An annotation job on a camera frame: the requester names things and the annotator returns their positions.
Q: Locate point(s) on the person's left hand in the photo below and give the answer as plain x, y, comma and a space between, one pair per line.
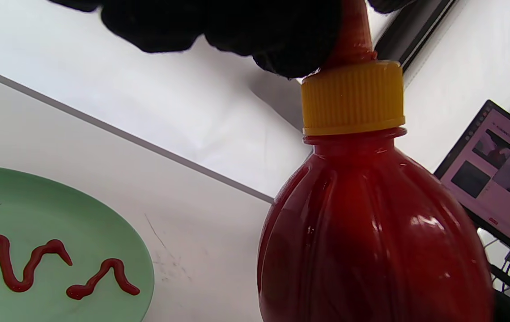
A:
237, 22

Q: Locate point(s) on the black computer monitor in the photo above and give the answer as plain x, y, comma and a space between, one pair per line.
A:
496, 179

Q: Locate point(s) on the black window frame post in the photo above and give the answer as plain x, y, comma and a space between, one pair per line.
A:
416, 31

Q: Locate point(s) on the green plate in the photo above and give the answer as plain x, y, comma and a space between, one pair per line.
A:
58, 210

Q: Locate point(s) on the red ketchup pattern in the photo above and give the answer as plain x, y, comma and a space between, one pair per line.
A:
11, 279

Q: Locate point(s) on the red ketchup bottle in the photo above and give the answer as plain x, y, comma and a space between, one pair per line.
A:
362, 232

